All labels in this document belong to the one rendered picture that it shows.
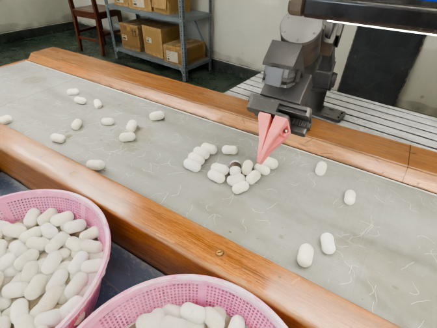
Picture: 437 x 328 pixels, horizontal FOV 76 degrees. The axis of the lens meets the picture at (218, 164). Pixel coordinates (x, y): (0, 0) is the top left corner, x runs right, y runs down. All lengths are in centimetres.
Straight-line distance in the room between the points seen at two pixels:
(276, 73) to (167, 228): 26
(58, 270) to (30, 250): 6
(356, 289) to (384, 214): 16
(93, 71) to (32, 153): 44
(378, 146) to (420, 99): 193
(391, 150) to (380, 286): 31
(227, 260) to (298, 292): 9
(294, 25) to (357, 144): 31
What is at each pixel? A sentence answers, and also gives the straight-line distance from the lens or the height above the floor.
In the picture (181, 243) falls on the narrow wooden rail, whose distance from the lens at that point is 40.
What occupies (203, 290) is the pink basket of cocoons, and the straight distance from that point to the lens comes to 38.
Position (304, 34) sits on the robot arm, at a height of 100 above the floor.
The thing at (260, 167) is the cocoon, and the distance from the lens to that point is 54.
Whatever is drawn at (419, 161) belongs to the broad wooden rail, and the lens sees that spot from 67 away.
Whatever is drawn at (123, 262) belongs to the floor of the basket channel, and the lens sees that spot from 51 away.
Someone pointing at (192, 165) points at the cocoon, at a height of 76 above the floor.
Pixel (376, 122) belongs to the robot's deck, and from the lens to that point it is 100.
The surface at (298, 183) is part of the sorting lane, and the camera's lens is 55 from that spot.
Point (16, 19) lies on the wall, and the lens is 492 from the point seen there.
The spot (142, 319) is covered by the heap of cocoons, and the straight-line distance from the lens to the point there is 38.
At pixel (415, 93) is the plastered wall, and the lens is 257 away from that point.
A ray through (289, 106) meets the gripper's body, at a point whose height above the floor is 90.
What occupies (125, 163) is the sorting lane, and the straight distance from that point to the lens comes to 59.
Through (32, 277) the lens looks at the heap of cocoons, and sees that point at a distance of 47.
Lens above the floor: 109
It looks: 38 degrees down
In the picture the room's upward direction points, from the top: 2 degrees clockwise
